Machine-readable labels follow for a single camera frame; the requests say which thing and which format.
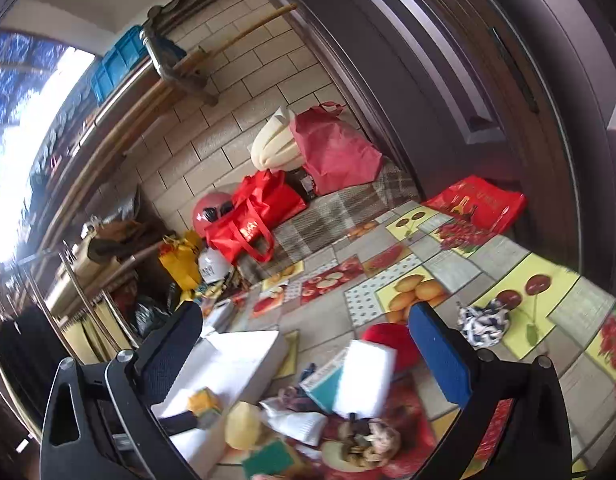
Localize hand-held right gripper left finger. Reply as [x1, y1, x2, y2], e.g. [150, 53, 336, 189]
[38, 301, 205, 480]

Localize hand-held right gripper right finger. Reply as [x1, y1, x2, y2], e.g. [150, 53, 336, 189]
[408, 301, 575, 480]

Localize black and white scrunchie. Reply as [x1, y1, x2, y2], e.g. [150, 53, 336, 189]
[456, 298, 511, 349]

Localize white shallow tray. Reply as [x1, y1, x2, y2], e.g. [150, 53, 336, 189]
[150, 330, 289, 478]

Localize red round soft pad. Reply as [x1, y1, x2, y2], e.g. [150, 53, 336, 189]
[362, 323, 420, 373]

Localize black plastic bag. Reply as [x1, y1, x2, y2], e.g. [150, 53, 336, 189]
[133, 295, 174, 338]

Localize yellow small box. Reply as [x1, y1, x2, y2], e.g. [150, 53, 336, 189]
[187, 387, 224, 428]

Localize yellow shopping bag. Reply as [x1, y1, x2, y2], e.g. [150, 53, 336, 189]
[158, 230, 204, 291]

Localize white sponge block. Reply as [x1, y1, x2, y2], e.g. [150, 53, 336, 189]
[332, 339, 398, 418]

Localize white helmet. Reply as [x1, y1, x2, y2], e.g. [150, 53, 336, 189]
[197, 249, 234, 283]

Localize brown patterned scrunchie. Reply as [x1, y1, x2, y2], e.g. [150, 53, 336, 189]
[338, 419, 401, 463]

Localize metal storage rack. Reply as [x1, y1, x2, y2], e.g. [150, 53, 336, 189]
[18, 240, 139, 356]

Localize brown bags on shelf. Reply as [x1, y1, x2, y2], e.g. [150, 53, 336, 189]
[85, 217, 154, 263]

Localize fruit print tablecloth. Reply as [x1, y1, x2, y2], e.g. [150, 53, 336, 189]
[198, 200, 616, 480]

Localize teal and white box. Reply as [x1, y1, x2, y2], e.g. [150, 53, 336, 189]
[300, 350, 349, 413]

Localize pink helmet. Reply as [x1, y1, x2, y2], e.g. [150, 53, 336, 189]
[193, 191, 236, 238]

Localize white cloth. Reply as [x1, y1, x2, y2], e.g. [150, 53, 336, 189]
[260, 400, 329, 447]

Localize red tote bag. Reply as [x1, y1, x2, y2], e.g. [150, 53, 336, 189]
[204, 170, 308, 266]

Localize green sponge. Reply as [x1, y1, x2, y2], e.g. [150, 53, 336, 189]
[242, 439, 289, 478]

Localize red printed gift bag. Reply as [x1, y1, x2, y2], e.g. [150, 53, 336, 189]
[422, 176, 528, 236]

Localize plaid blanket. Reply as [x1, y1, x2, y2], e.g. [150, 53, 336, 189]
[238, 157, 421, 281]

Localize cream foam pieces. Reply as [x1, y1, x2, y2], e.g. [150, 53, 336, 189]
[251, 106, 306, 172]

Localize dark red fabric bag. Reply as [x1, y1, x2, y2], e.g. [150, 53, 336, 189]
[289, 101, 384, 196]

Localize window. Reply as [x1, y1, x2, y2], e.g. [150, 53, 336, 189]
[0, 30, 96, 261]

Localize blue plastic crate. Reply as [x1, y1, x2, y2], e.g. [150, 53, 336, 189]
[90, 25, 186, 103]

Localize dark wooden door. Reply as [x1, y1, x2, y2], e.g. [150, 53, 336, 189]
[238, 0, 616, 301]

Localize bamboo pole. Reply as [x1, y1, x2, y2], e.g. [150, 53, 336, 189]
[208, 3, 299, 61]

